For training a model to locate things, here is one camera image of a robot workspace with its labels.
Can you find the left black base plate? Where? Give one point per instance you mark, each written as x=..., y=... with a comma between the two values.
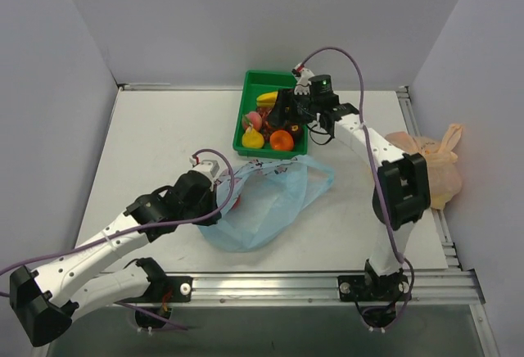
x=170, y=289

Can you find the orange fruit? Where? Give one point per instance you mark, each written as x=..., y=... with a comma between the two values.
x=281, y=140

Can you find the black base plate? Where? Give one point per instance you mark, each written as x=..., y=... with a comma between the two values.
x=353, y=288
x=170, y=289

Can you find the red grape bunch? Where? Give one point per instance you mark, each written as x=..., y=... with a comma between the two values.
x=266, y=130

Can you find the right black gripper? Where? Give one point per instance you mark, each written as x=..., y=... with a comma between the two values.
x=289, y=103

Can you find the yellow pear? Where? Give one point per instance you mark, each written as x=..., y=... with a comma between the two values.
x=252, y=138

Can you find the green plastic tray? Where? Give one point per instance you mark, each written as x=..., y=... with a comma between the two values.
x=257, y=82

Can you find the dark mangosteen fruit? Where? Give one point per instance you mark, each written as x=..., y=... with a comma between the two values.
x=296, y=131

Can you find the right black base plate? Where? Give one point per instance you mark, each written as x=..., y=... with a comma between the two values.
x=353, y=288

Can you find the yellow banana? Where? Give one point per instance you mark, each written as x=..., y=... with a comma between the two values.
x=267, y=99

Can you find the blue printed plastic bag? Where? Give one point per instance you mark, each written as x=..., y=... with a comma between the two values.
x=273, y=193

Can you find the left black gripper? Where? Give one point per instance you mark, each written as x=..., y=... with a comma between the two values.
x=210, y=208

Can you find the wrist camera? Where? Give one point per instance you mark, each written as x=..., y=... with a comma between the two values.
x=209, y=168
x=303, y=76

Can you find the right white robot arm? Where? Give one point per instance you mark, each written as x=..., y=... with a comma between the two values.
x=401, y=194

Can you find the peach fruit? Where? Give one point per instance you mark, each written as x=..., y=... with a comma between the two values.
x=252, y=119

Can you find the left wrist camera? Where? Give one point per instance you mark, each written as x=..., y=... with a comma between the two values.
x=209, y=168

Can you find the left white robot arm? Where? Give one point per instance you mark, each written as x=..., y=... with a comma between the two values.
x=48, y=299

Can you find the red apple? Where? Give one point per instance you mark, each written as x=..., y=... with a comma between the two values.
x=236, y=203

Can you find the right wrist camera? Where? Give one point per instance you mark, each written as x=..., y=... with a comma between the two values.
x=303, y=76

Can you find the orange plastic bag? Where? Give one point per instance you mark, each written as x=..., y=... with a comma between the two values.
x=444, y=179

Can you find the aluminium front rail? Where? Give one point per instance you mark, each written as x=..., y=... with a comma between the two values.
x=450, y=287

